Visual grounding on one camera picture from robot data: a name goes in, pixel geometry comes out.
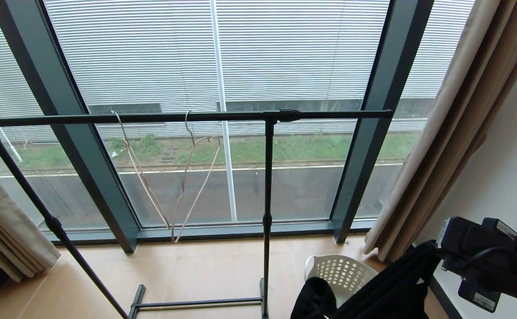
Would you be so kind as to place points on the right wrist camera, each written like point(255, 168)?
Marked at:
point(480, 294)

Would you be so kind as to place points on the beige curtain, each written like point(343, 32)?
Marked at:
point(6, 221)
point(462, 110)

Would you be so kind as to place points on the black garment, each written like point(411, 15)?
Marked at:
point(391, 288)

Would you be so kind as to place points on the white laundry basket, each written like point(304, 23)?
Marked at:
point(342, 274)

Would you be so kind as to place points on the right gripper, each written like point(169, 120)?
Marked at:
point(460, 241)

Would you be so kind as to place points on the window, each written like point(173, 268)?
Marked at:
point(63, 88)

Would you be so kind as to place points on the pink clothes hanger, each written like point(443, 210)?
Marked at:
point(145, 181)
point(200, 188)

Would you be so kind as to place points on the black clothes rack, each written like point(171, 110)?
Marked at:
point(152, 118)

